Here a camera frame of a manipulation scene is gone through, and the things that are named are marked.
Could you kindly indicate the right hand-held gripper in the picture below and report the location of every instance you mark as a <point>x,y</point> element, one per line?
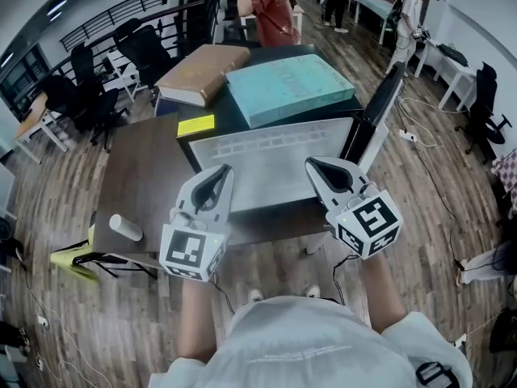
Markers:
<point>367,224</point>

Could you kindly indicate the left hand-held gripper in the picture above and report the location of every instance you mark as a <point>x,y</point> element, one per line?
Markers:
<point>190,249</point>

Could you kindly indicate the white plastic grid tray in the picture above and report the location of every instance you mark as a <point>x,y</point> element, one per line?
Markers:
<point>242,152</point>

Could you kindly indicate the black and white appliance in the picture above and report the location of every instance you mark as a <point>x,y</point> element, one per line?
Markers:
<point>228,115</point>

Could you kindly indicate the person's left forearm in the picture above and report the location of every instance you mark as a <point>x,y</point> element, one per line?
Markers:
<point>198,321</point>

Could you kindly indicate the person's right forearm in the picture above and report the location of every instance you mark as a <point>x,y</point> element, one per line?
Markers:
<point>383,297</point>

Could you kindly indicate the white power strip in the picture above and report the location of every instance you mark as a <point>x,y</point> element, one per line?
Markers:
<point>460,340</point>
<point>407,136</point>
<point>43,321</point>

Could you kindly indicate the white cylinder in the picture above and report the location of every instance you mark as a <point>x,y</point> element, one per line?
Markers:
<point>125,226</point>

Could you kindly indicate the teal hardcover book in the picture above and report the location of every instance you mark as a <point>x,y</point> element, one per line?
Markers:
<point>287,89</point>

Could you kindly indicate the person's right shoe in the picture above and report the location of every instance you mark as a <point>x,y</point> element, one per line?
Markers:
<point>312,291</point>

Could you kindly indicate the person's shoe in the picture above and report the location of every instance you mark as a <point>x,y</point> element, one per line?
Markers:
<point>312,291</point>
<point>255,296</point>

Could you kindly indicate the person's left shoe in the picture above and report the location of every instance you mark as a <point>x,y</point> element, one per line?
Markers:
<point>255,296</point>

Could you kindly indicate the brown hardcover book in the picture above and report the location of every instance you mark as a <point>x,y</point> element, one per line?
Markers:
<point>202,73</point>

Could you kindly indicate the black office chair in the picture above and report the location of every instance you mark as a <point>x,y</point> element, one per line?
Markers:
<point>60,95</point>
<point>141,47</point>
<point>484,99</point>
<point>97,99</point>

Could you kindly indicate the yellow green plastic object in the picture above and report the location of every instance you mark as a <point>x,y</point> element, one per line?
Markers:
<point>70,259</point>

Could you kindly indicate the pink checkered cloth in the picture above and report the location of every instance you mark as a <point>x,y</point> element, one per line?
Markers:
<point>505,176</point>

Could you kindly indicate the black flat device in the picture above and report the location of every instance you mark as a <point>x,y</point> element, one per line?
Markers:
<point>452,54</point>

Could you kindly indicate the teal top desk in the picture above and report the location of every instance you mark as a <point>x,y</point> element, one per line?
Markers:
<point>373,6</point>

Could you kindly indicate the wooden desk with white legs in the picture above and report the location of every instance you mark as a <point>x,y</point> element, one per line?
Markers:
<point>32,115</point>

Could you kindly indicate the black metal railing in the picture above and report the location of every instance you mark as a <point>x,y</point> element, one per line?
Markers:
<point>105,16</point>

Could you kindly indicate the black table leg frame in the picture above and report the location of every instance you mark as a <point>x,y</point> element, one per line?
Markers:
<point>113,262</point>

